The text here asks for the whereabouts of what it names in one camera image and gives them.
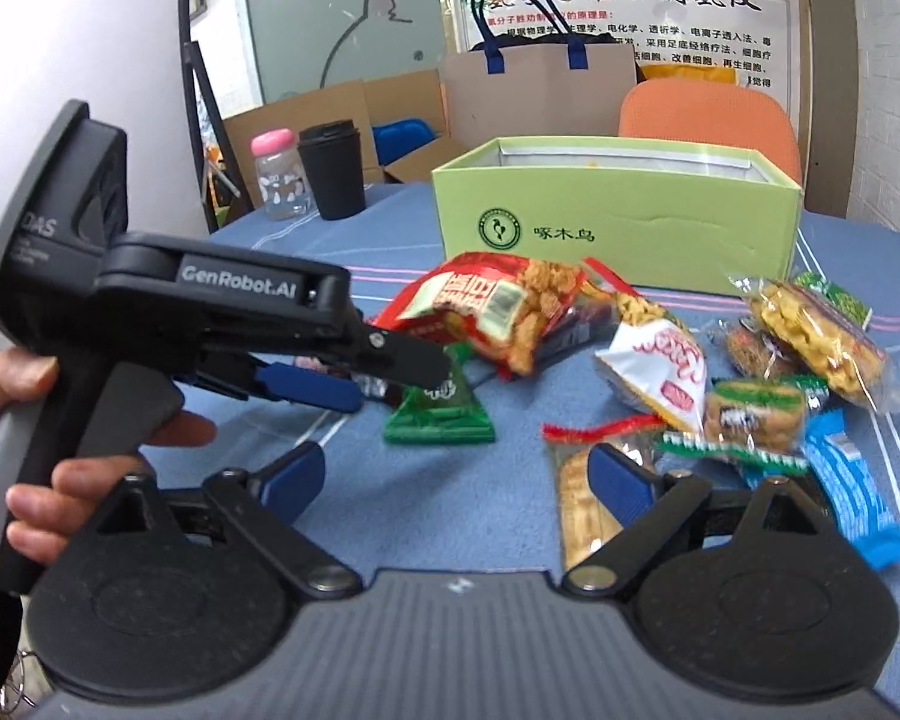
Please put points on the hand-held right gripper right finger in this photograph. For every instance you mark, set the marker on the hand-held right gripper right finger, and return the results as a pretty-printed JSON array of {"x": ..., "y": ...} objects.
[{"x": 621, "y": 484}]

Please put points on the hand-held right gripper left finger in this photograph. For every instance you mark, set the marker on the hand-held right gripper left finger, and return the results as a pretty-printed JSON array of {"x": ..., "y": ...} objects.
[{"x": 294, "y": 481}]

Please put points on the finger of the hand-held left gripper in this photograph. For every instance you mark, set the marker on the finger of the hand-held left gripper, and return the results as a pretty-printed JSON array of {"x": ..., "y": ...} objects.
[
  {"x": 315, "y": 390},
  {"x": 414, "y": 360}
]

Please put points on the dark maroon foil snack packet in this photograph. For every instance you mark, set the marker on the dark maroon foil snack packet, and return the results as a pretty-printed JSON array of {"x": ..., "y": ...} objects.
[{"x": 379, "y": 388}]

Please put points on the red-edged clear biscuit packet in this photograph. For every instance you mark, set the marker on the red-edged clear biscuit packet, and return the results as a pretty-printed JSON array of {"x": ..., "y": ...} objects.
[{"x": 570, "y": 499}]

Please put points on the green triangular snack packet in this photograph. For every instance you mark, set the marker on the green triangular snack packet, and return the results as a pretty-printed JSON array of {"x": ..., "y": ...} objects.
[{"x": 442, "y": 414}]

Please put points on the large red snack bag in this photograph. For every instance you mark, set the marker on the large red snack bag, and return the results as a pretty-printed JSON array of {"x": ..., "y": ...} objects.
[{"x": 495, "y": 300}]

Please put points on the white and red snack packet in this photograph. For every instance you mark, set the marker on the white and red snack packet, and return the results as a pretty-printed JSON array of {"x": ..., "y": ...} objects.
[{"x": 652, "y": 367}]

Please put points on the green-edged biscuit packet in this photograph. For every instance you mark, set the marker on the green-edged biscuit packet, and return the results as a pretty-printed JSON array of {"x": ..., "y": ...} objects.
[{"x": 750, "y": 416}]

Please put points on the blue snack packet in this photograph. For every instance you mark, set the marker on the blue snack packet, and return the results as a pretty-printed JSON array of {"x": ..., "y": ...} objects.
[{"x": 862, "y": 495}]

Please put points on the light green cardboard box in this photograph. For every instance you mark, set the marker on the light green cardboard box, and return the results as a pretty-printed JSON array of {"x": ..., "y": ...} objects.
[{"x": 645, "y": 232}]

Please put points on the person's left hand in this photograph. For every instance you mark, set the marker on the person's left hand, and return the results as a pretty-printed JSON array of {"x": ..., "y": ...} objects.
[{"x": 82, "y": 495}]

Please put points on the clear red dried-fruit packet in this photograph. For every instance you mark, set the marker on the clear red dried-fruit packet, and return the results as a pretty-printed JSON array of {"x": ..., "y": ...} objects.
[{"x": 577, "y": 326}]

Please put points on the small clear brown snack packet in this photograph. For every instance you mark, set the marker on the small clear brown snack packet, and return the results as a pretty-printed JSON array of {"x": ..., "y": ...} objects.
[{"x": 746, "y": 349}]

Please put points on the pink-lid clear bottle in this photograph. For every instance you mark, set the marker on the pink-lid clear bottle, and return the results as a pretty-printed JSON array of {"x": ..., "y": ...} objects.
[{"x": 281, "y": 180}]

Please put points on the blue item in cardboard box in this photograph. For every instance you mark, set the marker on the blue item in cardboard box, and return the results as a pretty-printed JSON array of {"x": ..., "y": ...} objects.
[{"x": 401, "y": 139}]

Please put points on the yellow crisps green-end packet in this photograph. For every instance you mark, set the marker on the yellow crisps green-end packet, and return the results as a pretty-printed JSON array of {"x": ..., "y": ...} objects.
[{"x": 810, "y": 337}]

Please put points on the open cardboard box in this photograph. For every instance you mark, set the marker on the open cardboard box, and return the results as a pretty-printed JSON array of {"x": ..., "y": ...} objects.
[{"x": 307, "y": 112}]

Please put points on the black cylinder post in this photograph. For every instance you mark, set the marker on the black cylinder post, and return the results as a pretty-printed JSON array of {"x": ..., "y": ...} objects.
[{"x": 334, "y": 172}]

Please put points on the wall poster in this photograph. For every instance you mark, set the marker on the wall poster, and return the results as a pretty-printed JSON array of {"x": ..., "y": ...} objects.
[{"x": 645, "y": 22}]

